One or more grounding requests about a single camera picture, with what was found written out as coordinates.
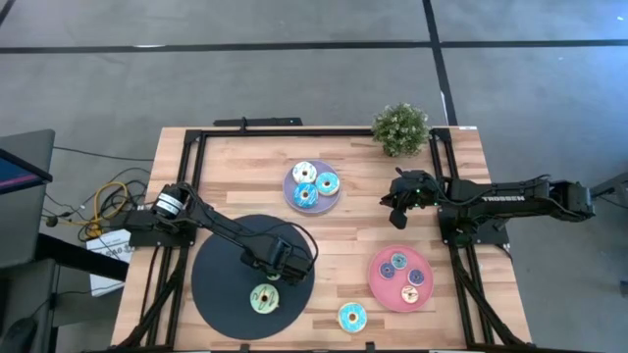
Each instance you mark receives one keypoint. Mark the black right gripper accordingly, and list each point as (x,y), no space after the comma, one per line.
(400,188)

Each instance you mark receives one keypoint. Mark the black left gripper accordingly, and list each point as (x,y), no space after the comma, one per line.
(272,257)

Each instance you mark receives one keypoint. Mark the large green frosted donut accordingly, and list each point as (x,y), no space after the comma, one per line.
(256,300)

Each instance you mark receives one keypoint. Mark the small teal frosted donut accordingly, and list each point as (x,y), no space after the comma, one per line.
(394,261)

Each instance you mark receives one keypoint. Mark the large blue donut white drizzle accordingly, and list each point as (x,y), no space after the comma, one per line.
(299,196)

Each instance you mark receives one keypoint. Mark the small purple frosted donut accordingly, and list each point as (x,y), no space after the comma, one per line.
(382,271)
(412,278)

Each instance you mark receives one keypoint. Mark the large light blue donut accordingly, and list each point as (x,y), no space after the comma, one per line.
(321,185)

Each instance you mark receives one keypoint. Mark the large white frosted donut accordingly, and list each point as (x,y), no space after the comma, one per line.
(298,173)

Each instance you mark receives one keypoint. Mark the large blue sprinkled donut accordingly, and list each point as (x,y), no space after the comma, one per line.
(343,318)

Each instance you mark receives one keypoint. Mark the small white chocolate drizzle donut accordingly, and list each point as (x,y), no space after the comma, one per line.
(405,295)

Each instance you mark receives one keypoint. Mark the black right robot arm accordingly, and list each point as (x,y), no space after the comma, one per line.
(505,198)

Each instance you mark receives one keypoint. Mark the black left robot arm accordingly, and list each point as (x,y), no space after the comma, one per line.
(221,228)

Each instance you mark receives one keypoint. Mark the purple round plate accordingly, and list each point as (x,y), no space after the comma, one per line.
(326,203)

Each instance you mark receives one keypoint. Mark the small potted green plant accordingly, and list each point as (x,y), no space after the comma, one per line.
(400,130)

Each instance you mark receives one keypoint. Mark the round dark woven placemat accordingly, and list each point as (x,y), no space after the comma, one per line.
(216,304)

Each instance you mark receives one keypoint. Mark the pink round plate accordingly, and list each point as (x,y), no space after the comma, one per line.
(378,294)

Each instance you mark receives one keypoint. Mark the black mounting bar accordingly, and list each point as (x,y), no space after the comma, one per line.
(265,121)

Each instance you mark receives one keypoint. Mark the white cardboard box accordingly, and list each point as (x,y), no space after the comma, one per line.
(105,284)

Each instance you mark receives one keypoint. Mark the grey metal stand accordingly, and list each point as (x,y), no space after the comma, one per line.
(608,186)

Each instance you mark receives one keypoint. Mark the dark framed computer screen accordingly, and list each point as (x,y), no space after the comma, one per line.
(19,174)

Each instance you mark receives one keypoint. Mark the black computer mouse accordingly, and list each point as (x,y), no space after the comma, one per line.
(17,336)

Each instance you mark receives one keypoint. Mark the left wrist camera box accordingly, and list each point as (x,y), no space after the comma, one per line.
(301,262)

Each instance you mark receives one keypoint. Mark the black metal table frame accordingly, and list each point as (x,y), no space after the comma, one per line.
(294,132)

